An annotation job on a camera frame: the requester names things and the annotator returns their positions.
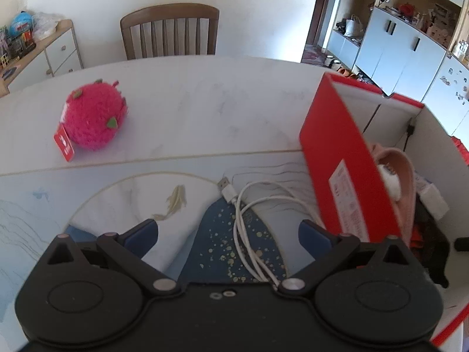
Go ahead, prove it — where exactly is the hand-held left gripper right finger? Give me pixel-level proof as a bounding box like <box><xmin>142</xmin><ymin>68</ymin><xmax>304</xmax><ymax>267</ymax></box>
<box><xmin>278</xmin><ymin>219</ymin><xmax>422</xmax><ymax>296</ymax></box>

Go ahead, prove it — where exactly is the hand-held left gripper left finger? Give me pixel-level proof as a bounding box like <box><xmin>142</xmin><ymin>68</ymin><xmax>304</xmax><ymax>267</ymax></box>
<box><xmin>38</xmin><ymin>219</ymin><xmax>182</xmax><ymax>296</ymax></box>

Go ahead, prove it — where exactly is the black knit glove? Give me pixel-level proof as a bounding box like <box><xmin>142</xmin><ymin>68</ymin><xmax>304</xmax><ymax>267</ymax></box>
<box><xmin>414</xmin><ymin>203</ymin><xmax>451</xmax><ymax>290</ymax></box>

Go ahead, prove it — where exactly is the red headband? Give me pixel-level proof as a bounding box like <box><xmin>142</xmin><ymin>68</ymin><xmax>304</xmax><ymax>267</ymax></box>
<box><xmin>408</xmin><ymin>224</ymin><xmax>426</xmax><ymax>248</ymax></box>

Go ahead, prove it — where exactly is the blue white tissue pack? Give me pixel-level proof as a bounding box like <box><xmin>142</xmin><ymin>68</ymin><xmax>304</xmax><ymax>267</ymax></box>
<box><xmin>414</xmin><ymin>174</ymin><xmax>451</xmax><ymax>220</ymax></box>

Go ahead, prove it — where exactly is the pink knit hat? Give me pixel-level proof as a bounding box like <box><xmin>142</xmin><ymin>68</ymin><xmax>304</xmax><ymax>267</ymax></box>
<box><xmin>368</xmin><ymin>143</ymin><xmax>418</xmax><ymax>250</ymax></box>

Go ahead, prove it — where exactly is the red cardboard shoe box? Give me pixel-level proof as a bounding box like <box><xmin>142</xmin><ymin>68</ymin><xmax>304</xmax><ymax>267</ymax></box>
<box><xmin>298</xmin><ymin>71</ymin><xmax>469</xmax><ymax>351</ymax></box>

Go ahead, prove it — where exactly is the white usb cable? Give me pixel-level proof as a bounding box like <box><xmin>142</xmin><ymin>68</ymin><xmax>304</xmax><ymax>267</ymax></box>
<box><xmin>217</xmin><ymin>177</ymin><xmax>316</xmax><ymax>288</ymax></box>

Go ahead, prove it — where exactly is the red cloth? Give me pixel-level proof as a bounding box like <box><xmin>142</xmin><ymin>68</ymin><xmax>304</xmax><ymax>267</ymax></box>
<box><xmin>451</xmin><ymin>136</ymin><xmax>469</xmax><ymax>162</ymax></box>

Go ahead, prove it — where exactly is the pink dragon fruit plush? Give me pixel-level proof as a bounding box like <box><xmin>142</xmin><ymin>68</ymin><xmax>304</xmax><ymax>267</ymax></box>
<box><xmin>54</xmin><ymin>78</ymin><xmax>129</xmax><ymax>163</ymax></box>

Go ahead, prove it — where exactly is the row of shoes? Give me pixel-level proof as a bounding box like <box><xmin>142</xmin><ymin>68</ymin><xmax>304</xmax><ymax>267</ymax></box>
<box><xmin>324</xmin><ymin>54</ymin><xmax>383</xmax><ymax>89</ymax></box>

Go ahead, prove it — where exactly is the patterned red rug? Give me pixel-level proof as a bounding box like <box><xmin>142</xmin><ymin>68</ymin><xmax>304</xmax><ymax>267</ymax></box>
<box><xmin>301</xmin><ymin>44</ymin><xmax>328</xmax><ymax>65</ymax></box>

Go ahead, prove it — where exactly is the wooden sideboard with white drawers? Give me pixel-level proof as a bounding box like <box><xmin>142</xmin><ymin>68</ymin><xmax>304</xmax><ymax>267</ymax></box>
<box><xmin>0</xmin><ymin>19</ymin><xmax>84</xmax><ymax>98</ymax></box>

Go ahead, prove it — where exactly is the white tote bag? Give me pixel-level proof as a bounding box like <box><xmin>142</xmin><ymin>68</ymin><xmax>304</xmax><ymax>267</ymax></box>
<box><xmin>344</xmin><ymin>15</ymin><xmax>365</xmax><ymax>38</ymax></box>

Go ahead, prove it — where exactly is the dark brown door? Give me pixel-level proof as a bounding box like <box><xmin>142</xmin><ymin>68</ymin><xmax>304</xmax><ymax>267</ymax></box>
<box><xmin>306</xmin><ymin>0</ymin><xmax>332</xmax><ymax>54</ymax></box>

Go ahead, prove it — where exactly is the light wooden chair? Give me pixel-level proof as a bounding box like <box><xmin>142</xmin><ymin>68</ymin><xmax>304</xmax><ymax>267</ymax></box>
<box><xmin>120</xmin><ymin>4</ymin><xmax>220</xmax><ymax>61</ymax></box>

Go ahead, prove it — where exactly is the clear plastic bag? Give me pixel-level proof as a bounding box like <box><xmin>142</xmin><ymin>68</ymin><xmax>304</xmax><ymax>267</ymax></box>
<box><xmin>32</xmin><ymin>11</ymin><xmax>59</xmax><ymax>41</ymax></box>

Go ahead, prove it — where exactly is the blue globe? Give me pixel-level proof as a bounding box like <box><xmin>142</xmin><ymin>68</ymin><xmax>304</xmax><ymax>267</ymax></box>
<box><xmin>9</xmin><ymin>12</ymin><xmax>34</xmax><ymax>37</ymax></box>

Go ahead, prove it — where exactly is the white wall cabinet unit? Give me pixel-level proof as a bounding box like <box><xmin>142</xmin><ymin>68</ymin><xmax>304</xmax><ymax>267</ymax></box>
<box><xmin>324</xmin><ymin>0</ymin><xmax>469</xmax><ymax>136</ymax></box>

